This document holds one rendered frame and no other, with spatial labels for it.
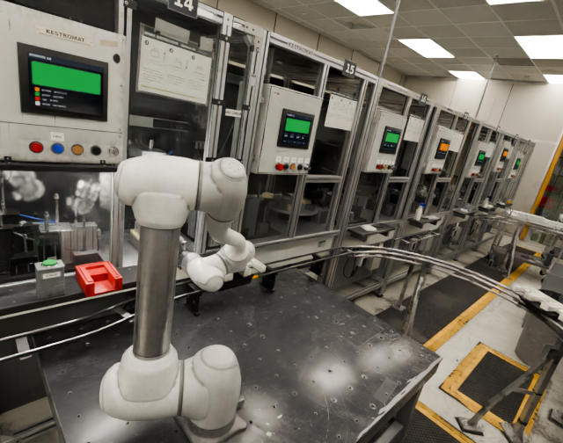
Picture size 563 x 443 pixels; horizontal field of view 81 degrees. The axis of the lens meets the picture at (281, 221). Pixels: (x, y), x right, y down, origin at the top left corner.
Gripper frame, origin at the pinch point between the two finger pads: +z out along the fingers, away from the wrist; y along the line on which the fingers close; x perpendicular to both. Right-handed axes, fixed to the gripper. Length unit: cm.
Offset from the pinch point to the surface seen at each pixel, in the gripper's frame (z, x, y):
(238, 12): 362, -268, 204
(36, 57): -1, 48, 69
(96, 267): -2.2, 31.4, -5.3
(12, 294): -4, 58, -10
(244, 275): -18.2, -34.0, -15.5
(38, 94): -1, 48, 58
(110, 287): -14.0, 29.6, -8.7
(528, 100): 67, -826, 188
